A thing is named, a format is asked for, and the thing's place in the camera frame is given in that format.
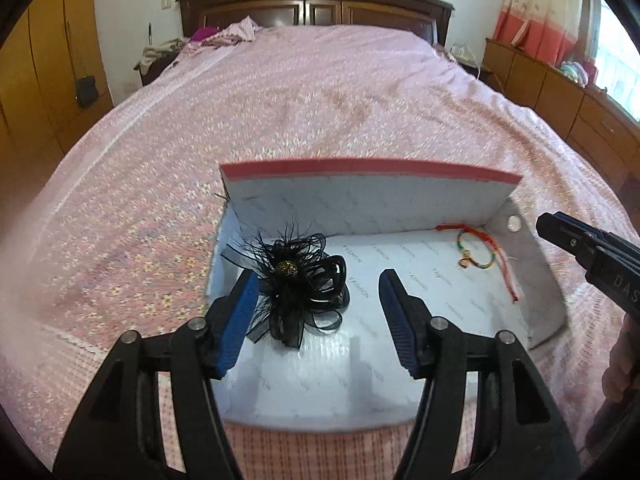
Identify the red white curtain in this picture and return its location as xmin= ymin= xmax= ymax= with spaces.
xmin=492 ymin=0 xmax=602 ymax=67

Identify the pink pillow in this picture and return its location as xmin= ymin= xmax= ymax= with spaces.
xmin=188 ymin=15 xmax=263 ymax=47

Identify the pink floral bedspread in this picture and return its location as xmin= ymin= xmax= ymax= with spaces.
xmin=1 ymin=26 xmax=638 ymax=479

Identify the person's hand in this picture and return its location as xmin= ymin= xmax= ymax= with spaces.
xmin=602 ymin=314 xmax=639 ymax=403

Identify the pile of clothes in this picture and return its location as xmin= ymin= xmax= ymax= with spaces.
xmin=134 ymin=37 xmax=188 ymax=76

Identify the dark wooden headboard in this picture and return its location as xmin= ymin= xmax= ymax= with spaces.
xmin=177 ymin=0 xmax=454 ymax=44

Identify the yellow wooden wardrobe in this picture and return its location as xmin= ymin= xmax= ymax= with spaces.
xmin=0 ymin=0 xmax=114 ymax=162

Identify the wooden low cabinet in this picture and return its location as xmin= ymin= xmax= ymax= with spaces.
xmin=483 ymin=39 xmax=639 ymax=206

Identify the rainbow bracelet with red cord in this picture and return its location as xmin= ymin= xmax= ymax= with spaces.
xmin=435 ymin=223 xmax=520 ymax=302

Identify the red cardboard box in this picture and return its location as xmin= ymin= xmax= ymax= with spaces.
xmin=206 ymin=158 xmax=566 ymax=432

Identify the black bag on wardrobe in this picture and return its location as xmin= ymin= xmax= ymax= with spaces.
xmin=75 ymin=75 xmax=100 ymax=110

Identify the black feather hair accessory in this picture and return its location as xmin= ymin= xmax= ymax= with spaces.
xmin=221 ymin=224 xmax=350 ymax=350

